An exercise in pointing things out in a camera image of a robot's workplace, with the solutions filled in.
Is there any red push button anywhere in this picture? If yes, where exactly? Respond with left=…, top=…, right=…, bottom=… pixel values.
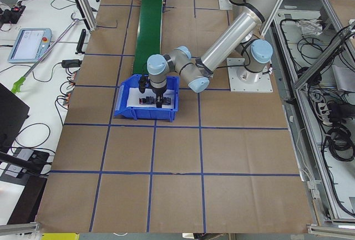
left=139, top=96, right=155, bottom=105

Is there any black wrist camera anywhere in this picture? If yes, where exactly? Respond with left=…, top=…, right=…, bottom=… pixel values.
left=138, top=75, right=148, bottom=94

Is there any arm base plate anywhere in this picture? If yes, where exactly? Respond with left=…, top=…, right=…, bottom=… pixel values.
left=226, top=58, right=273, bottom=93
left=218, top=0, right=234, bottom=11

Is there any green handled reach grabber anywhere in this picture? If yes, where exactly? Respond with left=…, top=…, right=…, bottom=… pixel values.
left=11, top=13, right=83, bottom=94

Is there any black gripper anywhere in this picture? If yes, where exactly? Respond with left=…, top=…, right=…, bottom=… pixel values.
left=150, top=80, right=167, bottom=108

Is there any yellow push button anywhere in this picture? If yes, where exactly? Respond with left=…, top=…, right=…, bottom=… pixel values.
left=162, top=97, right=174, bottom=108

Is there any green conveyor belt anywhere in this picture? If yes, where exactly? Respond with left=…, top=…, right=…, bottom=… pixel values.
left=133, top=0, right=164, bottom=74

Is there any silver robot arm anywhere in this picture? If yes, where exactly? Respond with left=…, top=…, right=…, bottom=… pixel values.
left=146, top=0, right=277, bottom=108

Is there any black power adapter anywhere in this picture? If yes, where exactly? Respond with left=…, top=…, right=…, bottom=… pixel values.
left=61, top=59, right=82, bottom=69

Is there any teach pendant tablet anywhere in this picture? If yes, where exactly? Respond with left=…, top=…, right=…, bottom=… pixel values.
left=8, top=28, right=52, bottom=63

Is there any white foam pad left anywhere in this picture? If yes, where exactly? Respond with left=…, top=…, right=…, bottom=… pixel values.
left=126, top=88, right=175, bottom=109

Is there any left blue plastic bin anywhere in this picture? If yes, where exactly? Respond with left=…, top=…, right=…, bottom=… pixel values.
left=114, top=74, right=180, bottom=121

